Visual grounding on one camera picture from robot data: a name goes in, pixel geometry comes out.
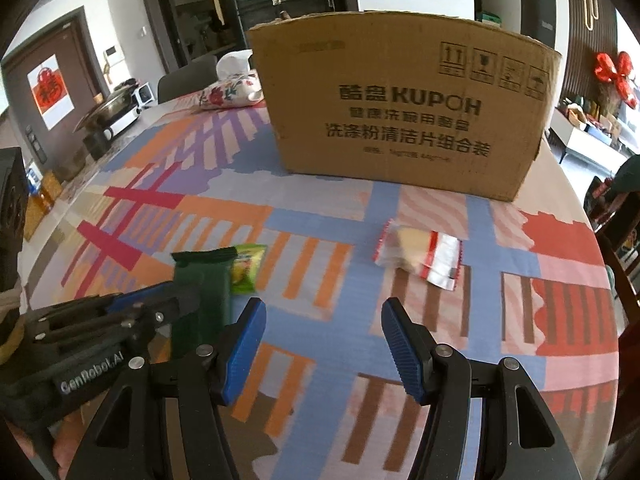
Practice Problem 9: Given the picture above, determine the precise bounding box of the dark wooden chair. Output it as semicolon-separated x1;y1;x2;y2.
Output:
585;175;640;322

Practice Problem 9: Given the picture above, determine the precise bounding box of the white electric cooker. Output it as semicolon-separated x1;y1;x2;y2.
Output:
100;105;144;137

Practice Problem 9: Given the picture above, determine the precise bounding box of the small white appliance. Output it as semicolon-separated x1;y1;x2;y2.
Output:
132;82;156;109

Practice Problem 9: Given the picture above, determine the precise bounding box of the clear red-edged snack packet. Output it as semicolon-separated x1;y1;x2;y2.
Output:
372;219;461;291

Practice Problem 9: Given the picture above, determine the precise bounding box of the slatted wall panel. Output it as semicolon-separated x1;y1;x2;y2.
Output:
565;0;619;102

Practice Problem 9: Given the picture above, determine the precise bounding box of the green yellow snack packet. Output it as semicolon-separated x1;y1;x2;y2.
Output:
229;243;270;295

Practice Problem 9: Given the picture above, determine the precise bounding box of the metal cooking pot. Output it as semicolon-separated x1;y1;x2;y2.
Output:
72;87;139;134

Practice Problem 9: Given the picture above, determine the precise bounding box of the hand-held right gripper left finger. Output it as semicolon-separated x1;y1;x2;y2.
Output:
75;296;268;480

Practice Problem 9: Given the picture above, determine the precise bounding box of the person's left hand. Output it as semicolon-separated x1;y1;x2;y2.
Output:
51;404;97;477

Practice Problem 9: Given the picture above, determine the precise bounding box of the brown wooden door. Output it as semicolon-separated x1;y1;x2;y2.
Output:
2;22;103;166

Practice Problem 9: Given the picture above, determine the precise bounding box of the dark green snack packet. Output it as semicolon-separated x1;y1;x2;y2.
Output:
170;247;237;361

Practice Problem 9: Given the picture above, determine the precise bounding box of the white low cabinet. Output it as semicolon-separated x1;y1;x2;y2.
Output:
547;105;640;172

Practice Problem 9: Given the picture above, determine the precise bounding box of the red paper door poster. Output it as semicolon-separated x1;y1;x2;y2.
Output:
27;57;76;129

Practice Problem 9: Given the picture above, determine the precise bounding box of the dark garment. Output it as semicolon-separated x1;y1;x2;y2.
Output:
612;152;640;197

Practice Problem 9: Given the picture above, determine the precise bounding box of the floral tissue pouch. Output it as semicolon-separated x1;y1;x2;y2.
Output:
199;50;267;111

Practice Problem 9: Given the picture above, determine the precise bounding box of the brown cardboard box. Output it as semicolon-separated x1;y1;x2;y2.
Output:
246;7;563;204

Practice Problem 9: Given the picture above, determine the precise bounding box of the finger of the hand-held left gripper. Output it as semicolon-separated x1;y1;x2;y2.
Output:
20;281;202;329
29;299;202;362

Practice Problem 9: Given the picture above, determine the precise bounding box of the red foil balloon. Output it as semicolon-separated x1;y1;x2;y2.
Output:
594;51;640;109

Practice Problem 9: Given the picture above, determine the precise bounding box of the dark cup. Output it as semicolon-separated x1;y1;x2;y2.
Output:
82;130;114;162

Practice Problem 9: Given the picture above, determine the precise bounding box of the blue-capped drink bottle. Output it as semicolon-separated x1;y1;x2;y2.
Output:
27;167;56;209

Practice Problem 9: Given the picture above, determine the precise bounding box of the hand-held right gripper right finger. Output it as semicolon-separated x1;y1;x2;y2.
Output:
381;297;568;480

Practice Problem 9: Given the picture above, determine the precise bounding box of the grey dining chair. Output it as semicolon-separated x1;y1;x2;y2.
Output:
157;55;221;104

